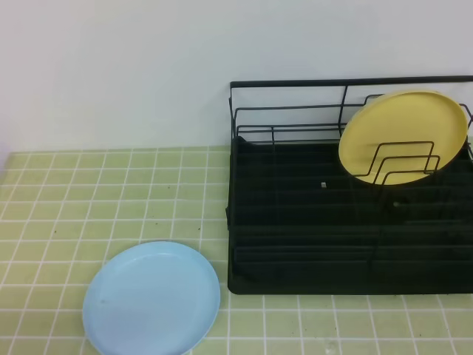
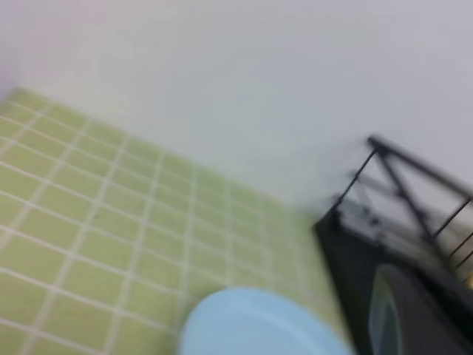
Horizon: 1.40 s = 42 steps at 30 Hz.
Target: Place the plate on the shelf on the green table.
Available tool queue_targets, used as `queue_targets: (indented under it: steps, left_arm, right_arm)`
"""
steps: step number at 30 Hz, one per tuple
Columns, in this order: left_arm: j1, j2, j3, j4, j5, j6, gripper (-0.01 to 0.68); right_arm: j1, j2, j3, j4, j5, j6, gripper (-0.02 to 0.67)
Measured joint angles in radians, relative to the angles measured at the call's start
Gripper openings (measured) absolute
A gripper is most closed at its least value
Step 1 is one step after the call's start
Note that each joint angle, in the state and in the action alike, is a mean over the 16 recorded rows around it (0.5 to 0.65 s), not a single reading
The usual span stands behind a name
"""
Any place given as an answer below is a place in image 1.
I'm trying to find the light blue plastic plate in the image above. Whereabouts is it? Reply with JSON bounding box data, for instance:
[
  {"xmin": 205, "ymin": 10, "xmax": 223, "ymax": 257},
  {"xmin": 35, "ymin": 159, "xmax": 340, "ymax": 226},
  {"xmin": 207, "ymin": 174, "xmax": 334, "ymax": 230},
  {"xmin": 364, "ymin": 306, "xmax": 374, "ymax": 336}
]
[{"xmin": 82, "ymin": 241, "xmax": 220, "ymax": 354}]

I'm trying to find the yellow plastic plate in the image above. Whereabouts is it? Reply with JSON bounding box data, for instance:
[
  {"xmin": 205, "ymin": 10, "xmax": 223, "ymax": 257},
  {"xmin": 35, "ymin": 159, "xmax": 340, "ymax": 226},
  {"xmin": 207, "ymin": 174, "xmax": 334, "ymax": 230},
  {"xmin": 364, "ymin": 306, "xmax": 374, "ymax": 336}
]
[{"xmin": 338, "ymin": 90, "xmax": 468, "ymax": 186}]

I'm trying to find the black wire dish rack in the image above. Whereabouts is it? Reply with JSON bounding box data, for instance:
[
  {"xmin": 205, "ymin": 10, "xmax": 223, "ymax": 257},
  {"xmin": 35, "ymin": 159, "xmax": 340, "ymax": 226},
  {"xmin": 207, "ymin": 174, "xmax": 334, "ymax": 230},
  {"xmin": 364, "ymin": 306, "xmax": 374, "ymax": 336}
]
[{"xmin": 226, "ymin": 75, "xmax": 472, "ymax": 295}]

